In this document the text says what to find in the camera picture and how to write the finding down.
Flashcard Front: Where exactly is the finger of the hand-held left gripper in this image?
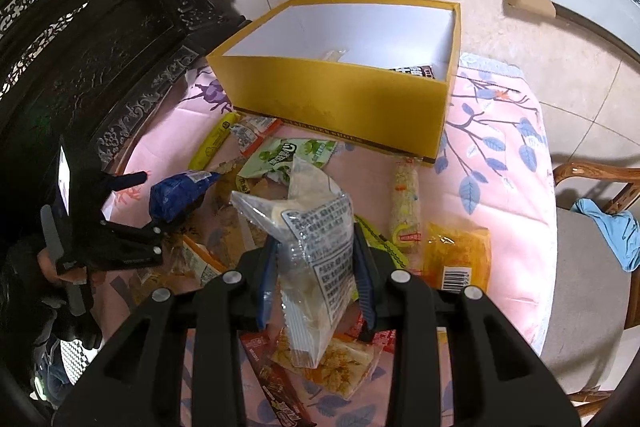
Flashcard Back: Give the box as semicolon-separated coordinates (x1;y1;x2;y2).
99;218;165;271
97;170;149;196

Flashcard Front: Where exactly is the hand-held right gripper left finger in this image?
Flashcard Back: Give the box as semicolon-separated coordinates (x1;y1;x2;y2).
52;237;281;427

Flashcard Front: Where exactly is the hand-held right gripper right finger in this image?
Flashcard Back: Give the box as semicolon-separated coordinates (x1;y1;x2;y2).
352;223;583;427

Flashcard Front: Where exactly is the blue snack packet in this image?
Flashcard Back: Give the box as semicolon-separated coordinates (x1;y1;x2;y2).
150;171;222;224

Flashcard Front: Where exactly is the clear plastic snack packet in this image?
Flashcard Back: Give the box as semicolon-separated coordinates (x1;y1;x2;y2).
230;154;363;370

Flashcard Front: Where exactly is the orange crispy snack packet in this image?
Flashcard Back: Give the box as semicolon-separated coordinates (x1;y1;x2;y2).
271;329;377;397

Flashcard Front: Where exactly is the yellow orange snack packet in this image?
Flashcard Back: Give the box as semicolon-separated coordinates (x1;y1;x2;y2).
421;221;492;294

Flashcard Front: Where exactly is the yellow sausage stick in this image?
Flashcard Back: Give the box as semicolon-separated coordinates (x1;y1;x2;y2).
187;112;242;171

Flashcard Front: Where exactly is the yellow cardboard box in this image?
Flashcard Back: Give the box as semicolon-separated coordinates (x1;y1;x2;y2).
206;0;462;165

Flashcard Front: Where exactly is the person's left hand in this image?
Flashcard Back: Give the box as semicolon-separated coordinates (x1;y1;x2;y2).
37;252;91;289

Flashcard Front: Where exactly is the yellow green snack packet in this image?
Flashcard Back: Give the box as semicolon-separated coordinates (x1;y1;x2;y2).
356;214;409;269

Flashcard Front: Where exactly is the orange edged snack packet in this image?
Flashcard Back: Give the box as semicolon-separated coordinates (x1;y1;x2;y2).
167;232;228;290

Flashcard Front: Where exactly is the rice cracker roll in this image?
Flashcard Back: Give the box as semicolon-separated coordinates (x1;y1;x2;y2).
389;158;422;254

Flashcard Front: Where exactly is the red brown snack bar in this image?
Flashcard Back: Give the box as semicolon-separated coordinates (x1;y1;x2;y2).
239;331;318;427

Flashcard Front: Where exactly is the checkered shoe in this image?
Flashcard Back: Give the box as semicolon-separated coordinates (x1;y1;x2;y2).
32;334;103;400

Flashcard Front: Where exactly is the carved dark wood furniture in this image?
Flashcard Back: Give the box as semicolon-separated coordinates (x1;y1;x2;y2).
0;0;251;172

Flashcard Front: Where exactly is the orange and white snack packet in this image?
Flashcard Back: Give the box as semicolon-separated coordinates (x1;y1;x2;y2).
231;116;282;154

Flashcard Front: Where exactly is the wooden chair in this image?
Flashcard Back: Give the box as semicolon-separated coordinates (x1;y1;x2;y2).
542;162;640;408

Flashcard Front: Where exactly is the dark snack packet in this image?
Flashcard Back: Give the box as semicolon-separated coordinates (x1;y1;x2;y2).
386;64;437;80

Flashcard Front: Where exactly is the light blue cloth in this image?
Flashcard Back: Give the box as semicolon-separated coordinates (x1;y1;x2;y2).
572;198;640;273

